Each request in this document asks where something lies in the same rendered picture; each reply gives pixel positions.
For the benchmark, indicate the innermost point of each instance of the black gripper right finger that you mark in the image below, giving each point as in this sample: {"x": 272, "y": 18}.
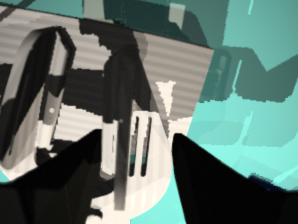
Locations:
{"x": 211, "y": 192}

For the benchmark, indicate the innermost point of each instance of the blue flat bar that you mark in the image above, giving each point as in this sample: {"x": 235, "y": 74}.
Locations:
{"x": 266, "y": 185}

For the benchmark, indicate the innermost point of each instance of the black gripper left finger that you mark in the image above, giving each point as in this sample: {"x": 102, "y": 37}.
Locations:
{"x": 59, "y": 191}

